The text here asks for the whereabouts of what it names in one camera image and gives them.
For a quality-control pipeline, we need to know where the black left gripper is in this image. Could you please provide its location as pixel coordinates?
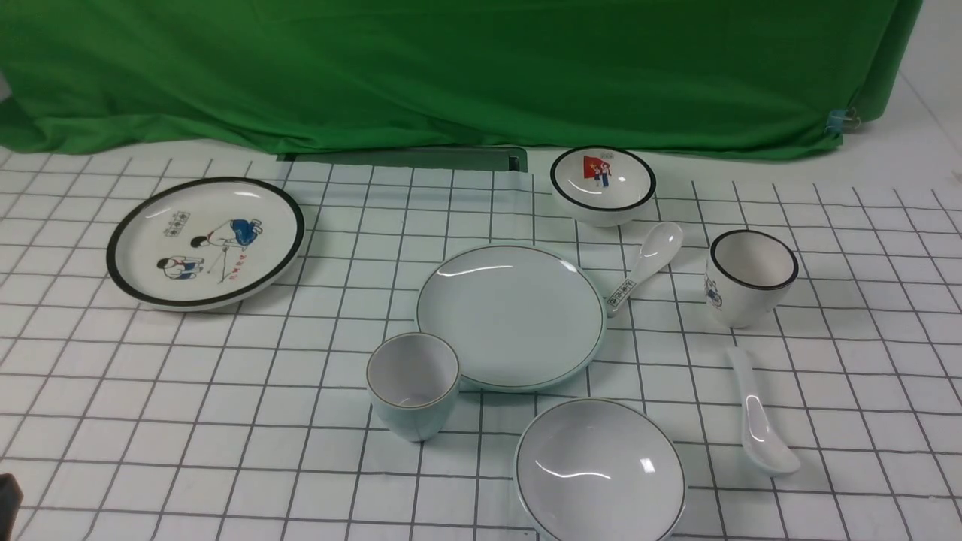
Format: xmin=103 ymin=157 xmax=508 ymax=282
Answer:
xmin=0 ymin=475 xmax=23 ymax=536

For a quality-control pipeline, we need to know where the pale green cup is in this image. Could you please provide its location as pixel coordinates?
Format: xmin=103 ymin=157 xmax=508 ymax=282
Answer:
xmin=365 ymin=332 xmax=461 ymax=442

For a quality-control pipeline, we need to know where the pale green bowl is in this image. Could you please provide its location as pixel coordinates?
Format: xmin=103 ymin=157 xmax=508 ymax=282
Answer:
xmin=514 ymin=397 xmax=688 ymax=540

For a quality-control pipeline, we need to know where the plain white spoon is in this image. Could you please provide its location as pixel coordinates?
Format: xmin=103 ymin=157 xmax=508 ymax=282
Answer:
xmin=726 ymin=347 xmax=801 ymax=477

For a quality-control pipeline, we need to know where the white grid tablecloth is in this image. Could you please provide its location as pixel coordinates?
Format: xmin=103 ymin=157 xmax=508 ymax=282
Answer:
xmin=1 ymin=150 xmax=960 ymax=540

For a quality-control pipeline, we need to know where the black-rimmed illustrated plate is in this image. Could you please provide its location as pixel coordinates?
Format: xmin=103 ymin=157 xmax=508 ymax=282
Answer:
xmin=105 ymin=176 xmax=307 ymax=312

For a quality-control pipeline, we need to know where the pale green plate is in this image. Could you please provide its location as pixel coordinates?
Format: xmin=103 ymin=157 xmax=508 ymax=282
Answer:
xmin=413 ymin=243 xmax=609 ymax=393

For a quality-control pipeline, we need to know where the small black-rimmed illustrated bowl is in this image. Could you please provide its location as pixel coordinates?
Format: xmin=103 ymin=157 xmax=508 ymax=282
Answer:
xmin=549 ymin=147 xmax=657 ymax=228

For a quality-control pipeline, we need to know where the white black-rimmed cup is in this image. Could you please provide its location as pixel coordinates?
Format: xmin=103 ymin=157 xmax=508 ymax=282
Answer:
xmin=704 ymin=229 xmax=800 ymax=328

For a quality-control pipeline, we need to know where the green backdrop cloth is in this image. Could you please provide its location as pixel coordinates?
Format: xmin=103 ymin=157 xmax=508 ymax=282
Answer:
xmin=1 ymin=1 xmax=923 ymax=161

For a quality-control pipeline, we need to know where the blue binder clip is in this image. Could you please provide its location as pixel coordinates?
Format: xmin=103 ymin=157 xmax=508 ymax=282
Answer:
xmin=824 ymin=107 xmax=862 ymax=136

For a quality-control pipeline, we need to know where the white spoon with patterned handle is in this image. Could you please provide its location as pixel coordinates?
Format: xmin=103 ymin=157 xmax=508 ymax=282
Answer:
xmin=605 ymin=222 xmax=684 ymax=318

